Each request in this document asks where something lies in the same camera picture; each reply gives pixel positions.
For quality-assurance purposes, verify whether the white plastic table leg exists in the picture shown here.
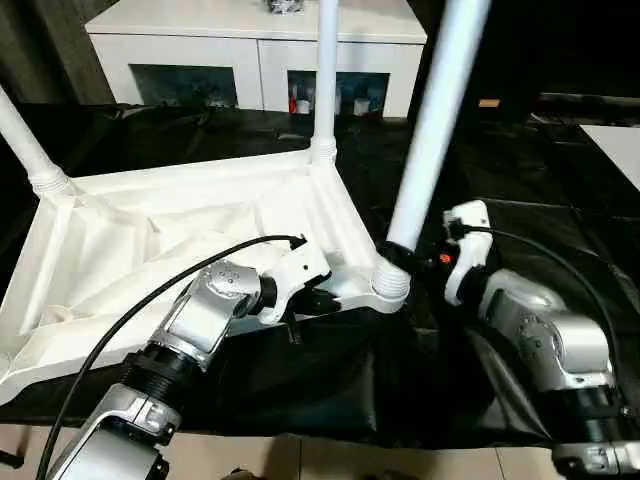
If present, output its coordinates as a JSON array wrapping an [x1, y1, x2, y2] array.
[[308, 0, 341, 166], [372, 0, 494, 301], [0, 84, 71, 201]]

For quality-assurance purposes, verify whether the white plastic table top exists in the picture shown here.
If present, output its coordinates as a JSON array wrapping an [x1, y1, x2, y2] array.
[[0, 149, 414, 392]]

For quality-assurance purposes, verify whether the black plastic mat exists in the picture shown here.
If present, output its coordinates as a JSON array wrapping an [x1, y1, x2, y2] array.
[[0, 102, 640, 449]]

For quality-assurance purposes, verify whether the red and white cup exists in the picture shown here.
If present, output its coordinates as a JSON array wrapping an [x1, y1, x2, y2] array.
[[288, 82, 315, 115]]

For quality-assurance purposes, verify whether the white flat board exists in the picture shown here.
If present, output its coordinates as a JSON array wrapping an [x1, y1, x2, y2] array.
[[579, 124, 640, 194]]

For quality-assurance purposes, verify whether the white cabinet with glass doors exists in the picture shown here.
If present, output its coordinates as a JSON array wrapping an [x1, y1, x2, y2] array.
[[84, 0, 430, 120]]

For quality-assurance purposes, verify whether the grey curtain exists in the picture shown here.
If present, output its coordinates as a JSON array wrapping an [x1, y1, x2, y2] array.
[[0, 0, 116, 106]]

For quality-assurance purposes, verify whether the black right camera cable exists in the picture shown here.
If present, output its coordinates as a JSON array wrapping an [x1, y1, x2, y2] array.
[[452, 224, 619, 351]]

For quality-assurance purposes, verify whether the black camera cable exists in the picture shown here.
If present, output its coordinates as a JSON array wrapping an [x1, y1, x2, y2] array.
[[34, 234, 307, 480], [452, 224, 619, 351]]

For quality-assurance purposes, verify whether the black left camera cable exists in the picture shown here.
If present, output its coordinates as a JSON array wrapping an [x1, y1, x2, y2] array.
[[34, 234, 307, 480]]

